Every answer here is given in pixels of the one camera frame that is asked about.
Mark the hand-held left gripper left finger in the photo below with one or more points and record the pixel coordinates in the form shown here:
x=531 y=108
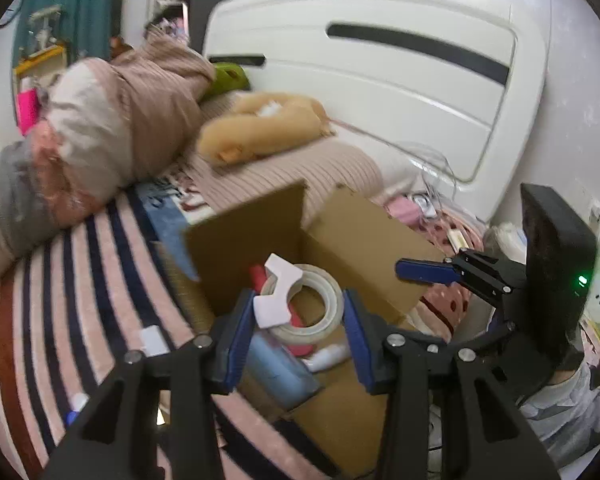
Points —
x=236 y=336

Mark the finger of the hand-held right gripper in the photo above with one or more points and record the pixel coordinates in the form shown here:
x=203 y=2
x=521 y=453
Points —
x=425 y=270

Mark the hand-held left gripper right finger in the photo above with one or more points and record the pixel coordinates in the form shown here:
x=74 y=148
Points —
x=356 y=330

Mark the light blue bottle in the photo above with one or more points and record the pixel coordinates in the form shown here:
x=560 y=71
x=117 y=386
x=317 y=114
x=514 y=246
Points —
x=275 y=367

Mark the white tape roll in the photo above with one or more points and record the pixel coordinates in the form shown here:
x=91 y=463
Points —
x=300 y=305

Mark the brown cardboard box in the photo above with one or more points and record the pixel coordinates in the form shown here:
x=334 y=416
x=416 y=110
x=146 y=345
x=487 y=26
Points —
x=340 y=260

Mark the person's right forearm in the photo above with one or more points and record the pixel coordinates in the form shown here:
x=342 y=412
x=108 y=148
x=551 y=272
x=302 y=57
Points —
x=565 y=410

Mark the pink polka dot cloth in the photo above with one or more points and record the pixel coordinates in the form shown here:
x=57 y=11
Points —
x=445 y=270

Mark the white small bottle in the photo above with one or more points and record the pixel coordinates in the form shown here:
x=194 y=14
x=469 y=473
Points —
x=327 y=357

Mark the white small box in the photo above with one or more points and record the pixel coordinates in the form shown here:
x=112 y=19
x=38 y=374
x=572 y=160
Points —
x=152 y=340

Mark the striped pink blanket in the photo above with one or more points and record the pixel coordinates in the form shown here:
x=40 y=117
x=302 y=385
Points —
x=80 y=310

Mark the pink ribbed pillow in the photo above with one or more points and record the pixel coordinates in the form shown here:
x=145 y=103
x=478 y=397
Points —
x=300 y=165

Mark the white headboard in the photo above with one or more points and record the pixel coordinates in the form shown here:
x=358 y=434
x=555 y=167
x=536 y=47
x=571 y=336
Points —
x=380 y=75

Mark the tan plush toy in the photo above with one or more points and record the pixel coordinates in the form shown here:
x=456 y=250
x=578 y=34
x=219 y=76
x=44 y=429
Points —
x=265 y=127

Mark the bundled pink grey quilt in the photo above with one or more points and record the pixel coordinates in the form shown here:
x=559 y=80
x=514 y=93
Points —
x=80 y=145

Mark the green plush toy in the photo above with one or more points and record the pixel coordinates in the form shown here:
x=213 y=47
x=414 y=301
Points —
x=225 y=80

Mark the magenta pink container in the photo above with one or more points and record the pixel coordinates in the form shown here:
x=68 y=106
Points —
x=29 y=107

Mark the yellow table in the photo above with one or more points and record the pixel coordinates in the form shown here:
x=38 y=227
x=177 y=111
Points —
x=37 y=62

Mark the teal curtain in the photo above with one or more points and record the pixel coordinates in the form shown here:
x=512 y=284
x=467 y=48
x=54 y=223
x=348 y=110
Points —
x=62 y=2

